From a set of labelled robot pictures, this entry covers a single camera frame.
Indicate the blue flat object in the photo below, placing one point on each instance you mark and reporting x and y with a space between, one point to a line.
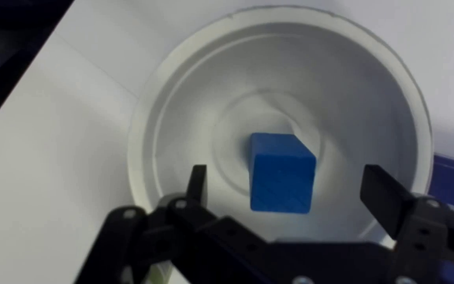
453 183

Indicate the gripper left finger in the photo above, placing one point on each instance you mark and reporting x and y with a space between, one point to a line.
179 232

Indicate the blue wooden block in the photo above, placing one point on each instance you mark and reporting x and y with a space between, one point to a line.
281 173

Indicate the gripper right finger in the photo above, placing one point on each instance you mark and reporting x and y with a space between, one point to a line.
416 221

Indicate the white bowl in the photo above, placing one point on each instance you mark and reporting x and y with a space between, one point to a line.
282 118

